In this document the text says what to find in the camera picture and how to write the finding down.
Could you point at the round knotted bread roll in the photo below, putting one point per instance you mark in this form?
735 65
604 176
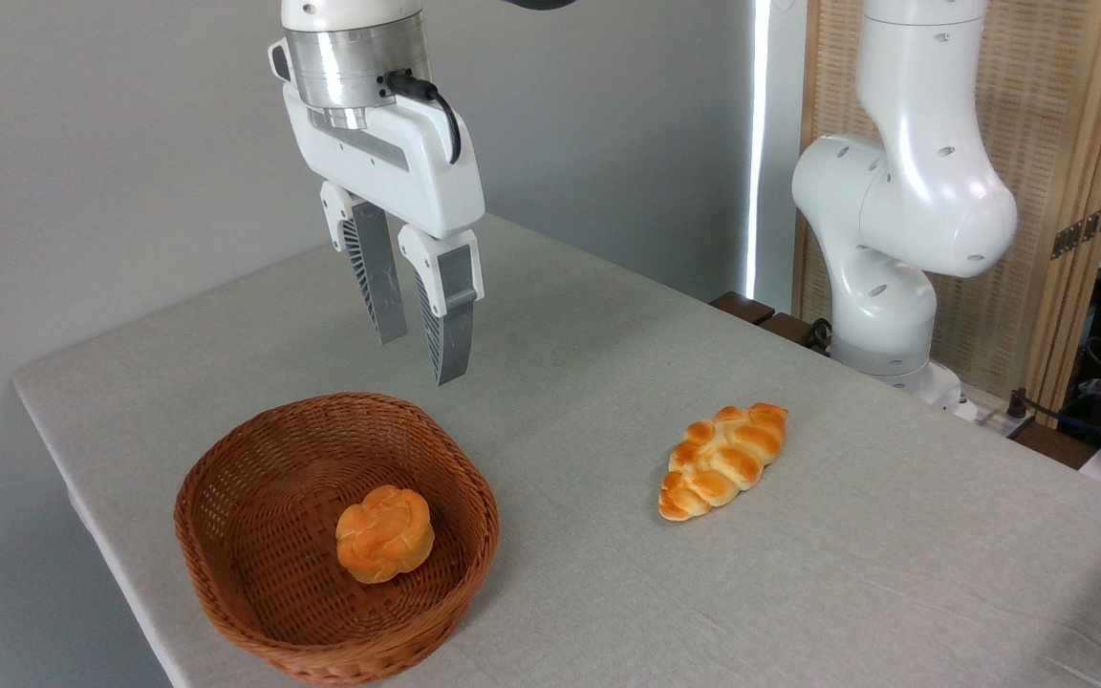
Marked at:
383 535

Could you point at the white vertical light strip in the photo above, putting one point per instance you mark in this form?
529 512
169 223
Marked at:
758 143

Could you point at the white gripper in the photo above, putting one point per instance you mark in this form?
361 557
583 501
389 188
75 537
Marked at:
436 182

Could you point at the brown woven wicker basket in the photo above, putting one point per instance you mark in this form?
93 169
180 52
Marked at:
264 497

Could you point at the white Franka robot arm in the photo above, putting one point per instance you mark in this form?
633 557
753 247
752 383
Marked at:
914 191

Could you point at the dark metal screen hinge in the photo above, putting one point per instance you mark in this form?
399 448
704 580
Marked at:
1081 231

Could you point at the grey tablecloth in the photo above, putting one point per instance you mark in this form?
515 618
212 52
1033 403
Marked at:
608 401

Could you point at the long braided bread loaf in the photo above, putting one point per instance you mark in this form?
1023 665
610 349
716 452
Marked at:
723 459

